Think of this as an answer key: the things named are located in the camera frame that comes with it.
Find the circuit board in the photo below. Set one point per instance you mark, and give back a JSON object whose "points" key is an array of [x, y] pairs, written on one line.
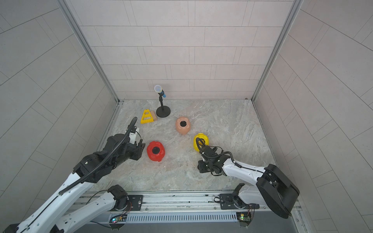
{"points": [[244, 219], [118, 219]]}

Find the right circuit board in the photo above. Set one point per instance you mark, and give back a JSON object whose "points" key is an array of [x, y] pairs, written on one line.
{"points": [[244, 219]]}

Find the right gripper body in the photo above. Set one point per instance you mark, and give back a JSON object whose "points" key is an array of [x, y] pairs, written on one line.
{"points": [[205, 167]]}

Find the yellow piggy bank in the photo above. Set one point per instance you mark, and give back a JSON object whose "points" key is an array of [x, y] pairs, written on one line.
{"points": [[200, 141]]}

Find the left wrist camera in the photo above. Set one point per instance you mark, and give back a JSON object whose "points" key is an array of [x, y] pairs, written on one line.
{"points": [[134, 136]]}

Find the small wooden block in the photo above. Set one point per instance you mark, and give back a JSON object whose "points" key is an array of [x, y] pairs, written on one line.
{"points": [[154, 116]]}

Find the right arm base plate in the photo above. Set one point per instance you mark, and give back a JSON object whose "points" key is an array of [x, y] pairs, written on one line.
{"points": [[233, 202]]}

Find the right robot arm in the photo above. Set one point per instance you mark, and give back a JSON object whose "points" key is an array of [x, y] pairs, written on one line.
{"points": [[267, 186]]}

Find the left circuit board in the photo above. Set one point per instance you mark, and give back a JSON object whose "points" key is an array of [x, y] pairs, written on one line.
{"points": [[118, 219]]}

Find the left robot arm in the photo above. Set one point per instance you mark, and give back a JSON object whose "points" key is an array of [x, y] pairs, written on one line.
{"points": [[52, 216]]}

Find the black microphone stand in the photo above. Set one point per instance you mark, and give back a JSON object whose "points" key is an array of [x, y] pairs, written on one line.
{"points": [[163, 111]]}

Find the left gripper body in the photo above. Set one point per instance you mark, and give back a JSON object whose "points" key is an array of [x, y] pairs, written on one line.
{"points": [[130, 152]]}

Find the pink piggy bank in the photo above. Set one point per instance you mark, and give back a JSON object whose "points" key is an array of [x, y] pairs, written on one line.
{"points": [[183, 130]]}

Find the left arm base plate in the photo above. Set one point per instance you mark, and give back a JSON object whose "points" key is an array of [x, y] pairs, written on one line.
{"points": [[131, 203]]}

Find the red piggy bank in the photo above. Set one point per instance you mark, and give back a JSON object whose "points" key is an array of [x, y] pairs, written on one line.
{"points": [[158, 157]]}

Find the yellow triangular block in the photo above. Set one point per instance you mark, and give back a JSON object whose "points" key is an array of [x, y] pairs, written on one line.
{"points": [[146, 117]]}

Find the aluminium mounting rail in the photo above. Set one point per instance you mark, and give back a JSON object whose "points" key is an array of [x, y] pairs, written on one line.
{"points": [[203, 201]]}

